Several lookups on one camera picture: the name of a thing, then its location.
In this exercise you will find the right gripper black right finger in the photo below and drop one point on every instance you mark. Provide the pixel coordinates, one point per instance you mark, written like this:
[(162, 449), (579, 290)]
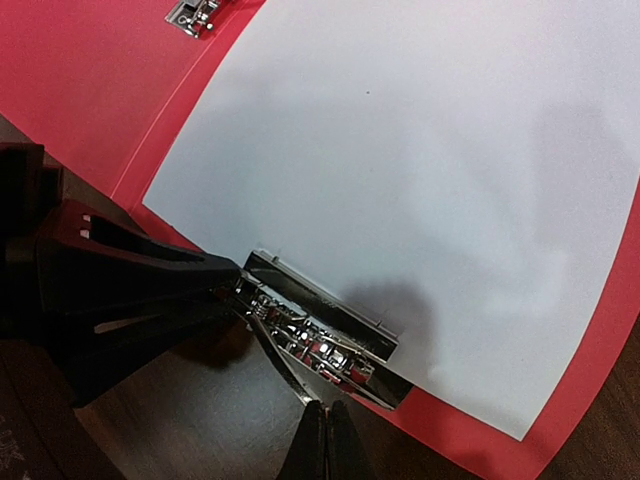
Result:
[(345, 453)]

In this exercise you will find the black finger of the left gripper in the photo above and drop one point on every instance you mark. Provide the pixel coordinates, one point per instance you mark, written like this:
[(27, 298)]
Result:
[(100, 298)]

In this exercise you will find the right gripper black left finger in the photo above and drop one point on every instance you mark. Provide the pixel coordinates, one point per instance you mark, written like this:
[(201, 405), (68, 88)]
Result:
[(306, 457)]

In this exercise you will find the metal bottom folder clip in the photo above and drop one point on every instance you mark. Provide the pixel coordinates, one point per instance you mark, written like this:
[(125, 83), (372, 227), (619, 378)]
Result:
[(297, 322)]

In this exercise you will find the red file folder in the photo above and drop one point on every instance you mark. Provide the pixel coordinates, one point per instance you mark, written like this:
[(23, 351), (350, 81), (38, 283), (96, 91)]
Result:
[(107, 87)]

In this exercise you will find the large white paper sheet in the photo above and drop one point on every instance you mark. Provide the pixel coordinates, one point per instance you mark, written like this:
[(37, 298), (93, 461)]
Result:
[(460, 171)]

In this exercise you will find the metal spine folder clip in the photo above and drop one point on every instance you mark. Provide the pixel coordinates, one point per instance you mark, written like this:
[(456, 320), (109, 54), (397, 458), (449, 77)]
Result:
[(194, 17)]

